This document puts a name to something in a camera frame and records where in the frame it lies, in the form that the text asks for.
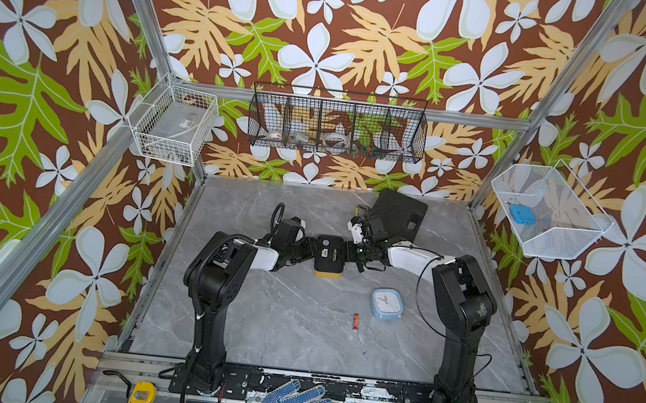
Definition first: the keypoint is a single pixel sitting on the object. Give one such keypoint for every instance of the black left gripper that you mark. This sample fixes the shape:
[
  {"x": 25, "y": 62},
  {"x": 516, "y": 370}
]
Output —
[{"x": 310, "y": 250}]

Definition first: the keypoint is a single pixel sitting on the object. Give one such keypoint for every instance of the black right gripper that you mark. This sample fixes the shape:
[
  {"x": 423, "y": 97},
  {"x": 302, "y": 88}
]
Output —
[{"x": 349, "y": 252}]

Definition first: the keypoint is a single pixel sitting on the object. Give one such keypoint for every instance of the yellow square alarm clock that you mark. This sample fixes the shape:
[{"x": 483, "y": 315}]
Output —
[{"x": 329, "y": 259}]

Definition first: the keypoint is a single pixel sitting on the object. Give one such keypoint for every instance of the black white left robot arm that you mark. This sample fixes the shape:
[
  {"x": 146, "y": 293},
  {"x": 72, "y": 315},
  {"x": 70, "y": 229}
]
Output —
[{"x": 214, "y": 280}]

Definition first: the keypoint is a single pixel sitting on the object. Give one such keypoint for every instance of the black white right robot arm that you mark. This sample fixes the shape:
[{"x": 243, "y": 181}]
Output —
[{"x": 464, "y": 301}]

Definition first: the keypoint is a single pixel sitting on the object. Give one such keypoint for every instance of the black plastic tool case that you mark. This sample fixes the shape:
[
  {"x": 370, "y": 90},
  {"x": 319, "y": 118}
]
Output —
[{"x": 401, "y": 216}]

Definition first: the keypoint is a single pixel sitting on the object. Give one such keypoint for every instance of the blue object in basket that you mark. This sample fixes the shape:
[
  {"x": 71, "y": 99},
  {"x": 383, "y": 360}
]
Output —
[{"x": 522, "y": 215}]

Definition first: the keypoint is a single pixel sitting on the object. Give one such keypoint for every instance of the yellow tape measure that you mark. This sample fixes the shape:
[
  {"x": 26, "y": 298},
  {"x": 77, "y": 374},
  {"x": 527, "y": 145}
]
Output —
[{"x": 142, "y": 392}]

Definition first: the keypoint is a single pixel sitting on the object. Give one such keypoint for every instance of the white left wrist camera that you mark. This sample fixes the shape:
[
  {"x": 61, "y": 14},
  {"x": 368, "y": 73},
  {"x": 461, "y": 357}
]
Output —
[{"x": 298, "y": 222}]

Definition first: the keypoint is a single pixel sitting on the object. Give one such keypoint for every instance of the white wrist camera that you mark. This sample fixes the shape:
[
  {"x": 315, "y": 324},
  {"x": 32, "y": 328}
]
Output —
[
  {"x": 356, "y": 229},
  {"x": 298, "y": 222}
]

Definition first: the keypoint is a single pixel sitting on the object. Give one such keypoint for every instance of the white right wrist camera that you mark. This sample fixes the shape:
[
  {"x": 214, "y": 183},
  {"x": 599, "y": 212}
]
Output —
[{"x": 356, "y": 229}]

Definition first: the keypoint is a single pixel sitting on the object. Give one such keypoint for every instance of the black wire basket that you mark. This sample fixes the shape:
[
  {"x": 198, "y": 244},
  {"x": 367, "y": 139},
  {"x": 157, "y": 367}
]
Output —
[{"x": 331, "y": 121}]

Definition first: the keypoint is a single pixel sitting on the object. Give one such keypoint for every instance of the white wire basket left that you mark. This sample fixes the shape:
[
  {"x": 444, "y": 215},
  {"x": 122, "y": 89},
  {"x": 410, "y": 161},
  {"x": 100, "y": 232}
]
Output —
[{"x": 173, "y": 122}]

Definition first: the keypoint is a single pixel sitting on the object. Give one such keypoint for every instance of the white wire basket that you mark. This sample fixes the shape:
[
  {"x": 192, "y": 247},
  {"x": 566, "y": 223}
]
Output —
[
  {"x": 173, "y": 122},
  {"x": 569, "y": 218}
]

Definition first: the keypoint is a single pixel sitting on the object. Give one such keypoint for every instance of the white wire basket right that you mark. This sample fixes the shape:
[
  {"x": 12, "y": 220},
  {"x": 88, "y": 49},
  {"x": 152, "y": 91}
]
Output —
[{"x": 569, "y": 218}]

